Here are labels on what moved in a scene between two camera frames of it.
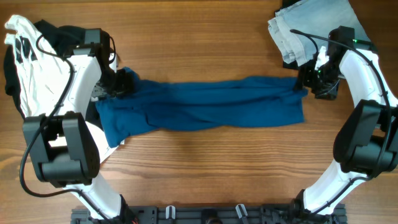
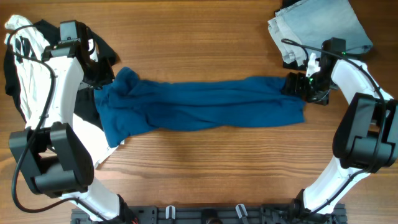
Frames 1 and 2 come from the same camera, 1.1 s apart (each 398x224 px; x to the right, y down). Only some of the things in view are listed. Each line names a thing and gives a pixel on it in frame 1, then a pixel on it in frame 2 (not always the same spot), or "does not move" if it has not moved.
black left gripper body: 115,84 → 101,74
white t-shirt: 43,75 does not move
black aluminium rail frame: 219,214 does not move
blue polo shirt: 148,104 does not move
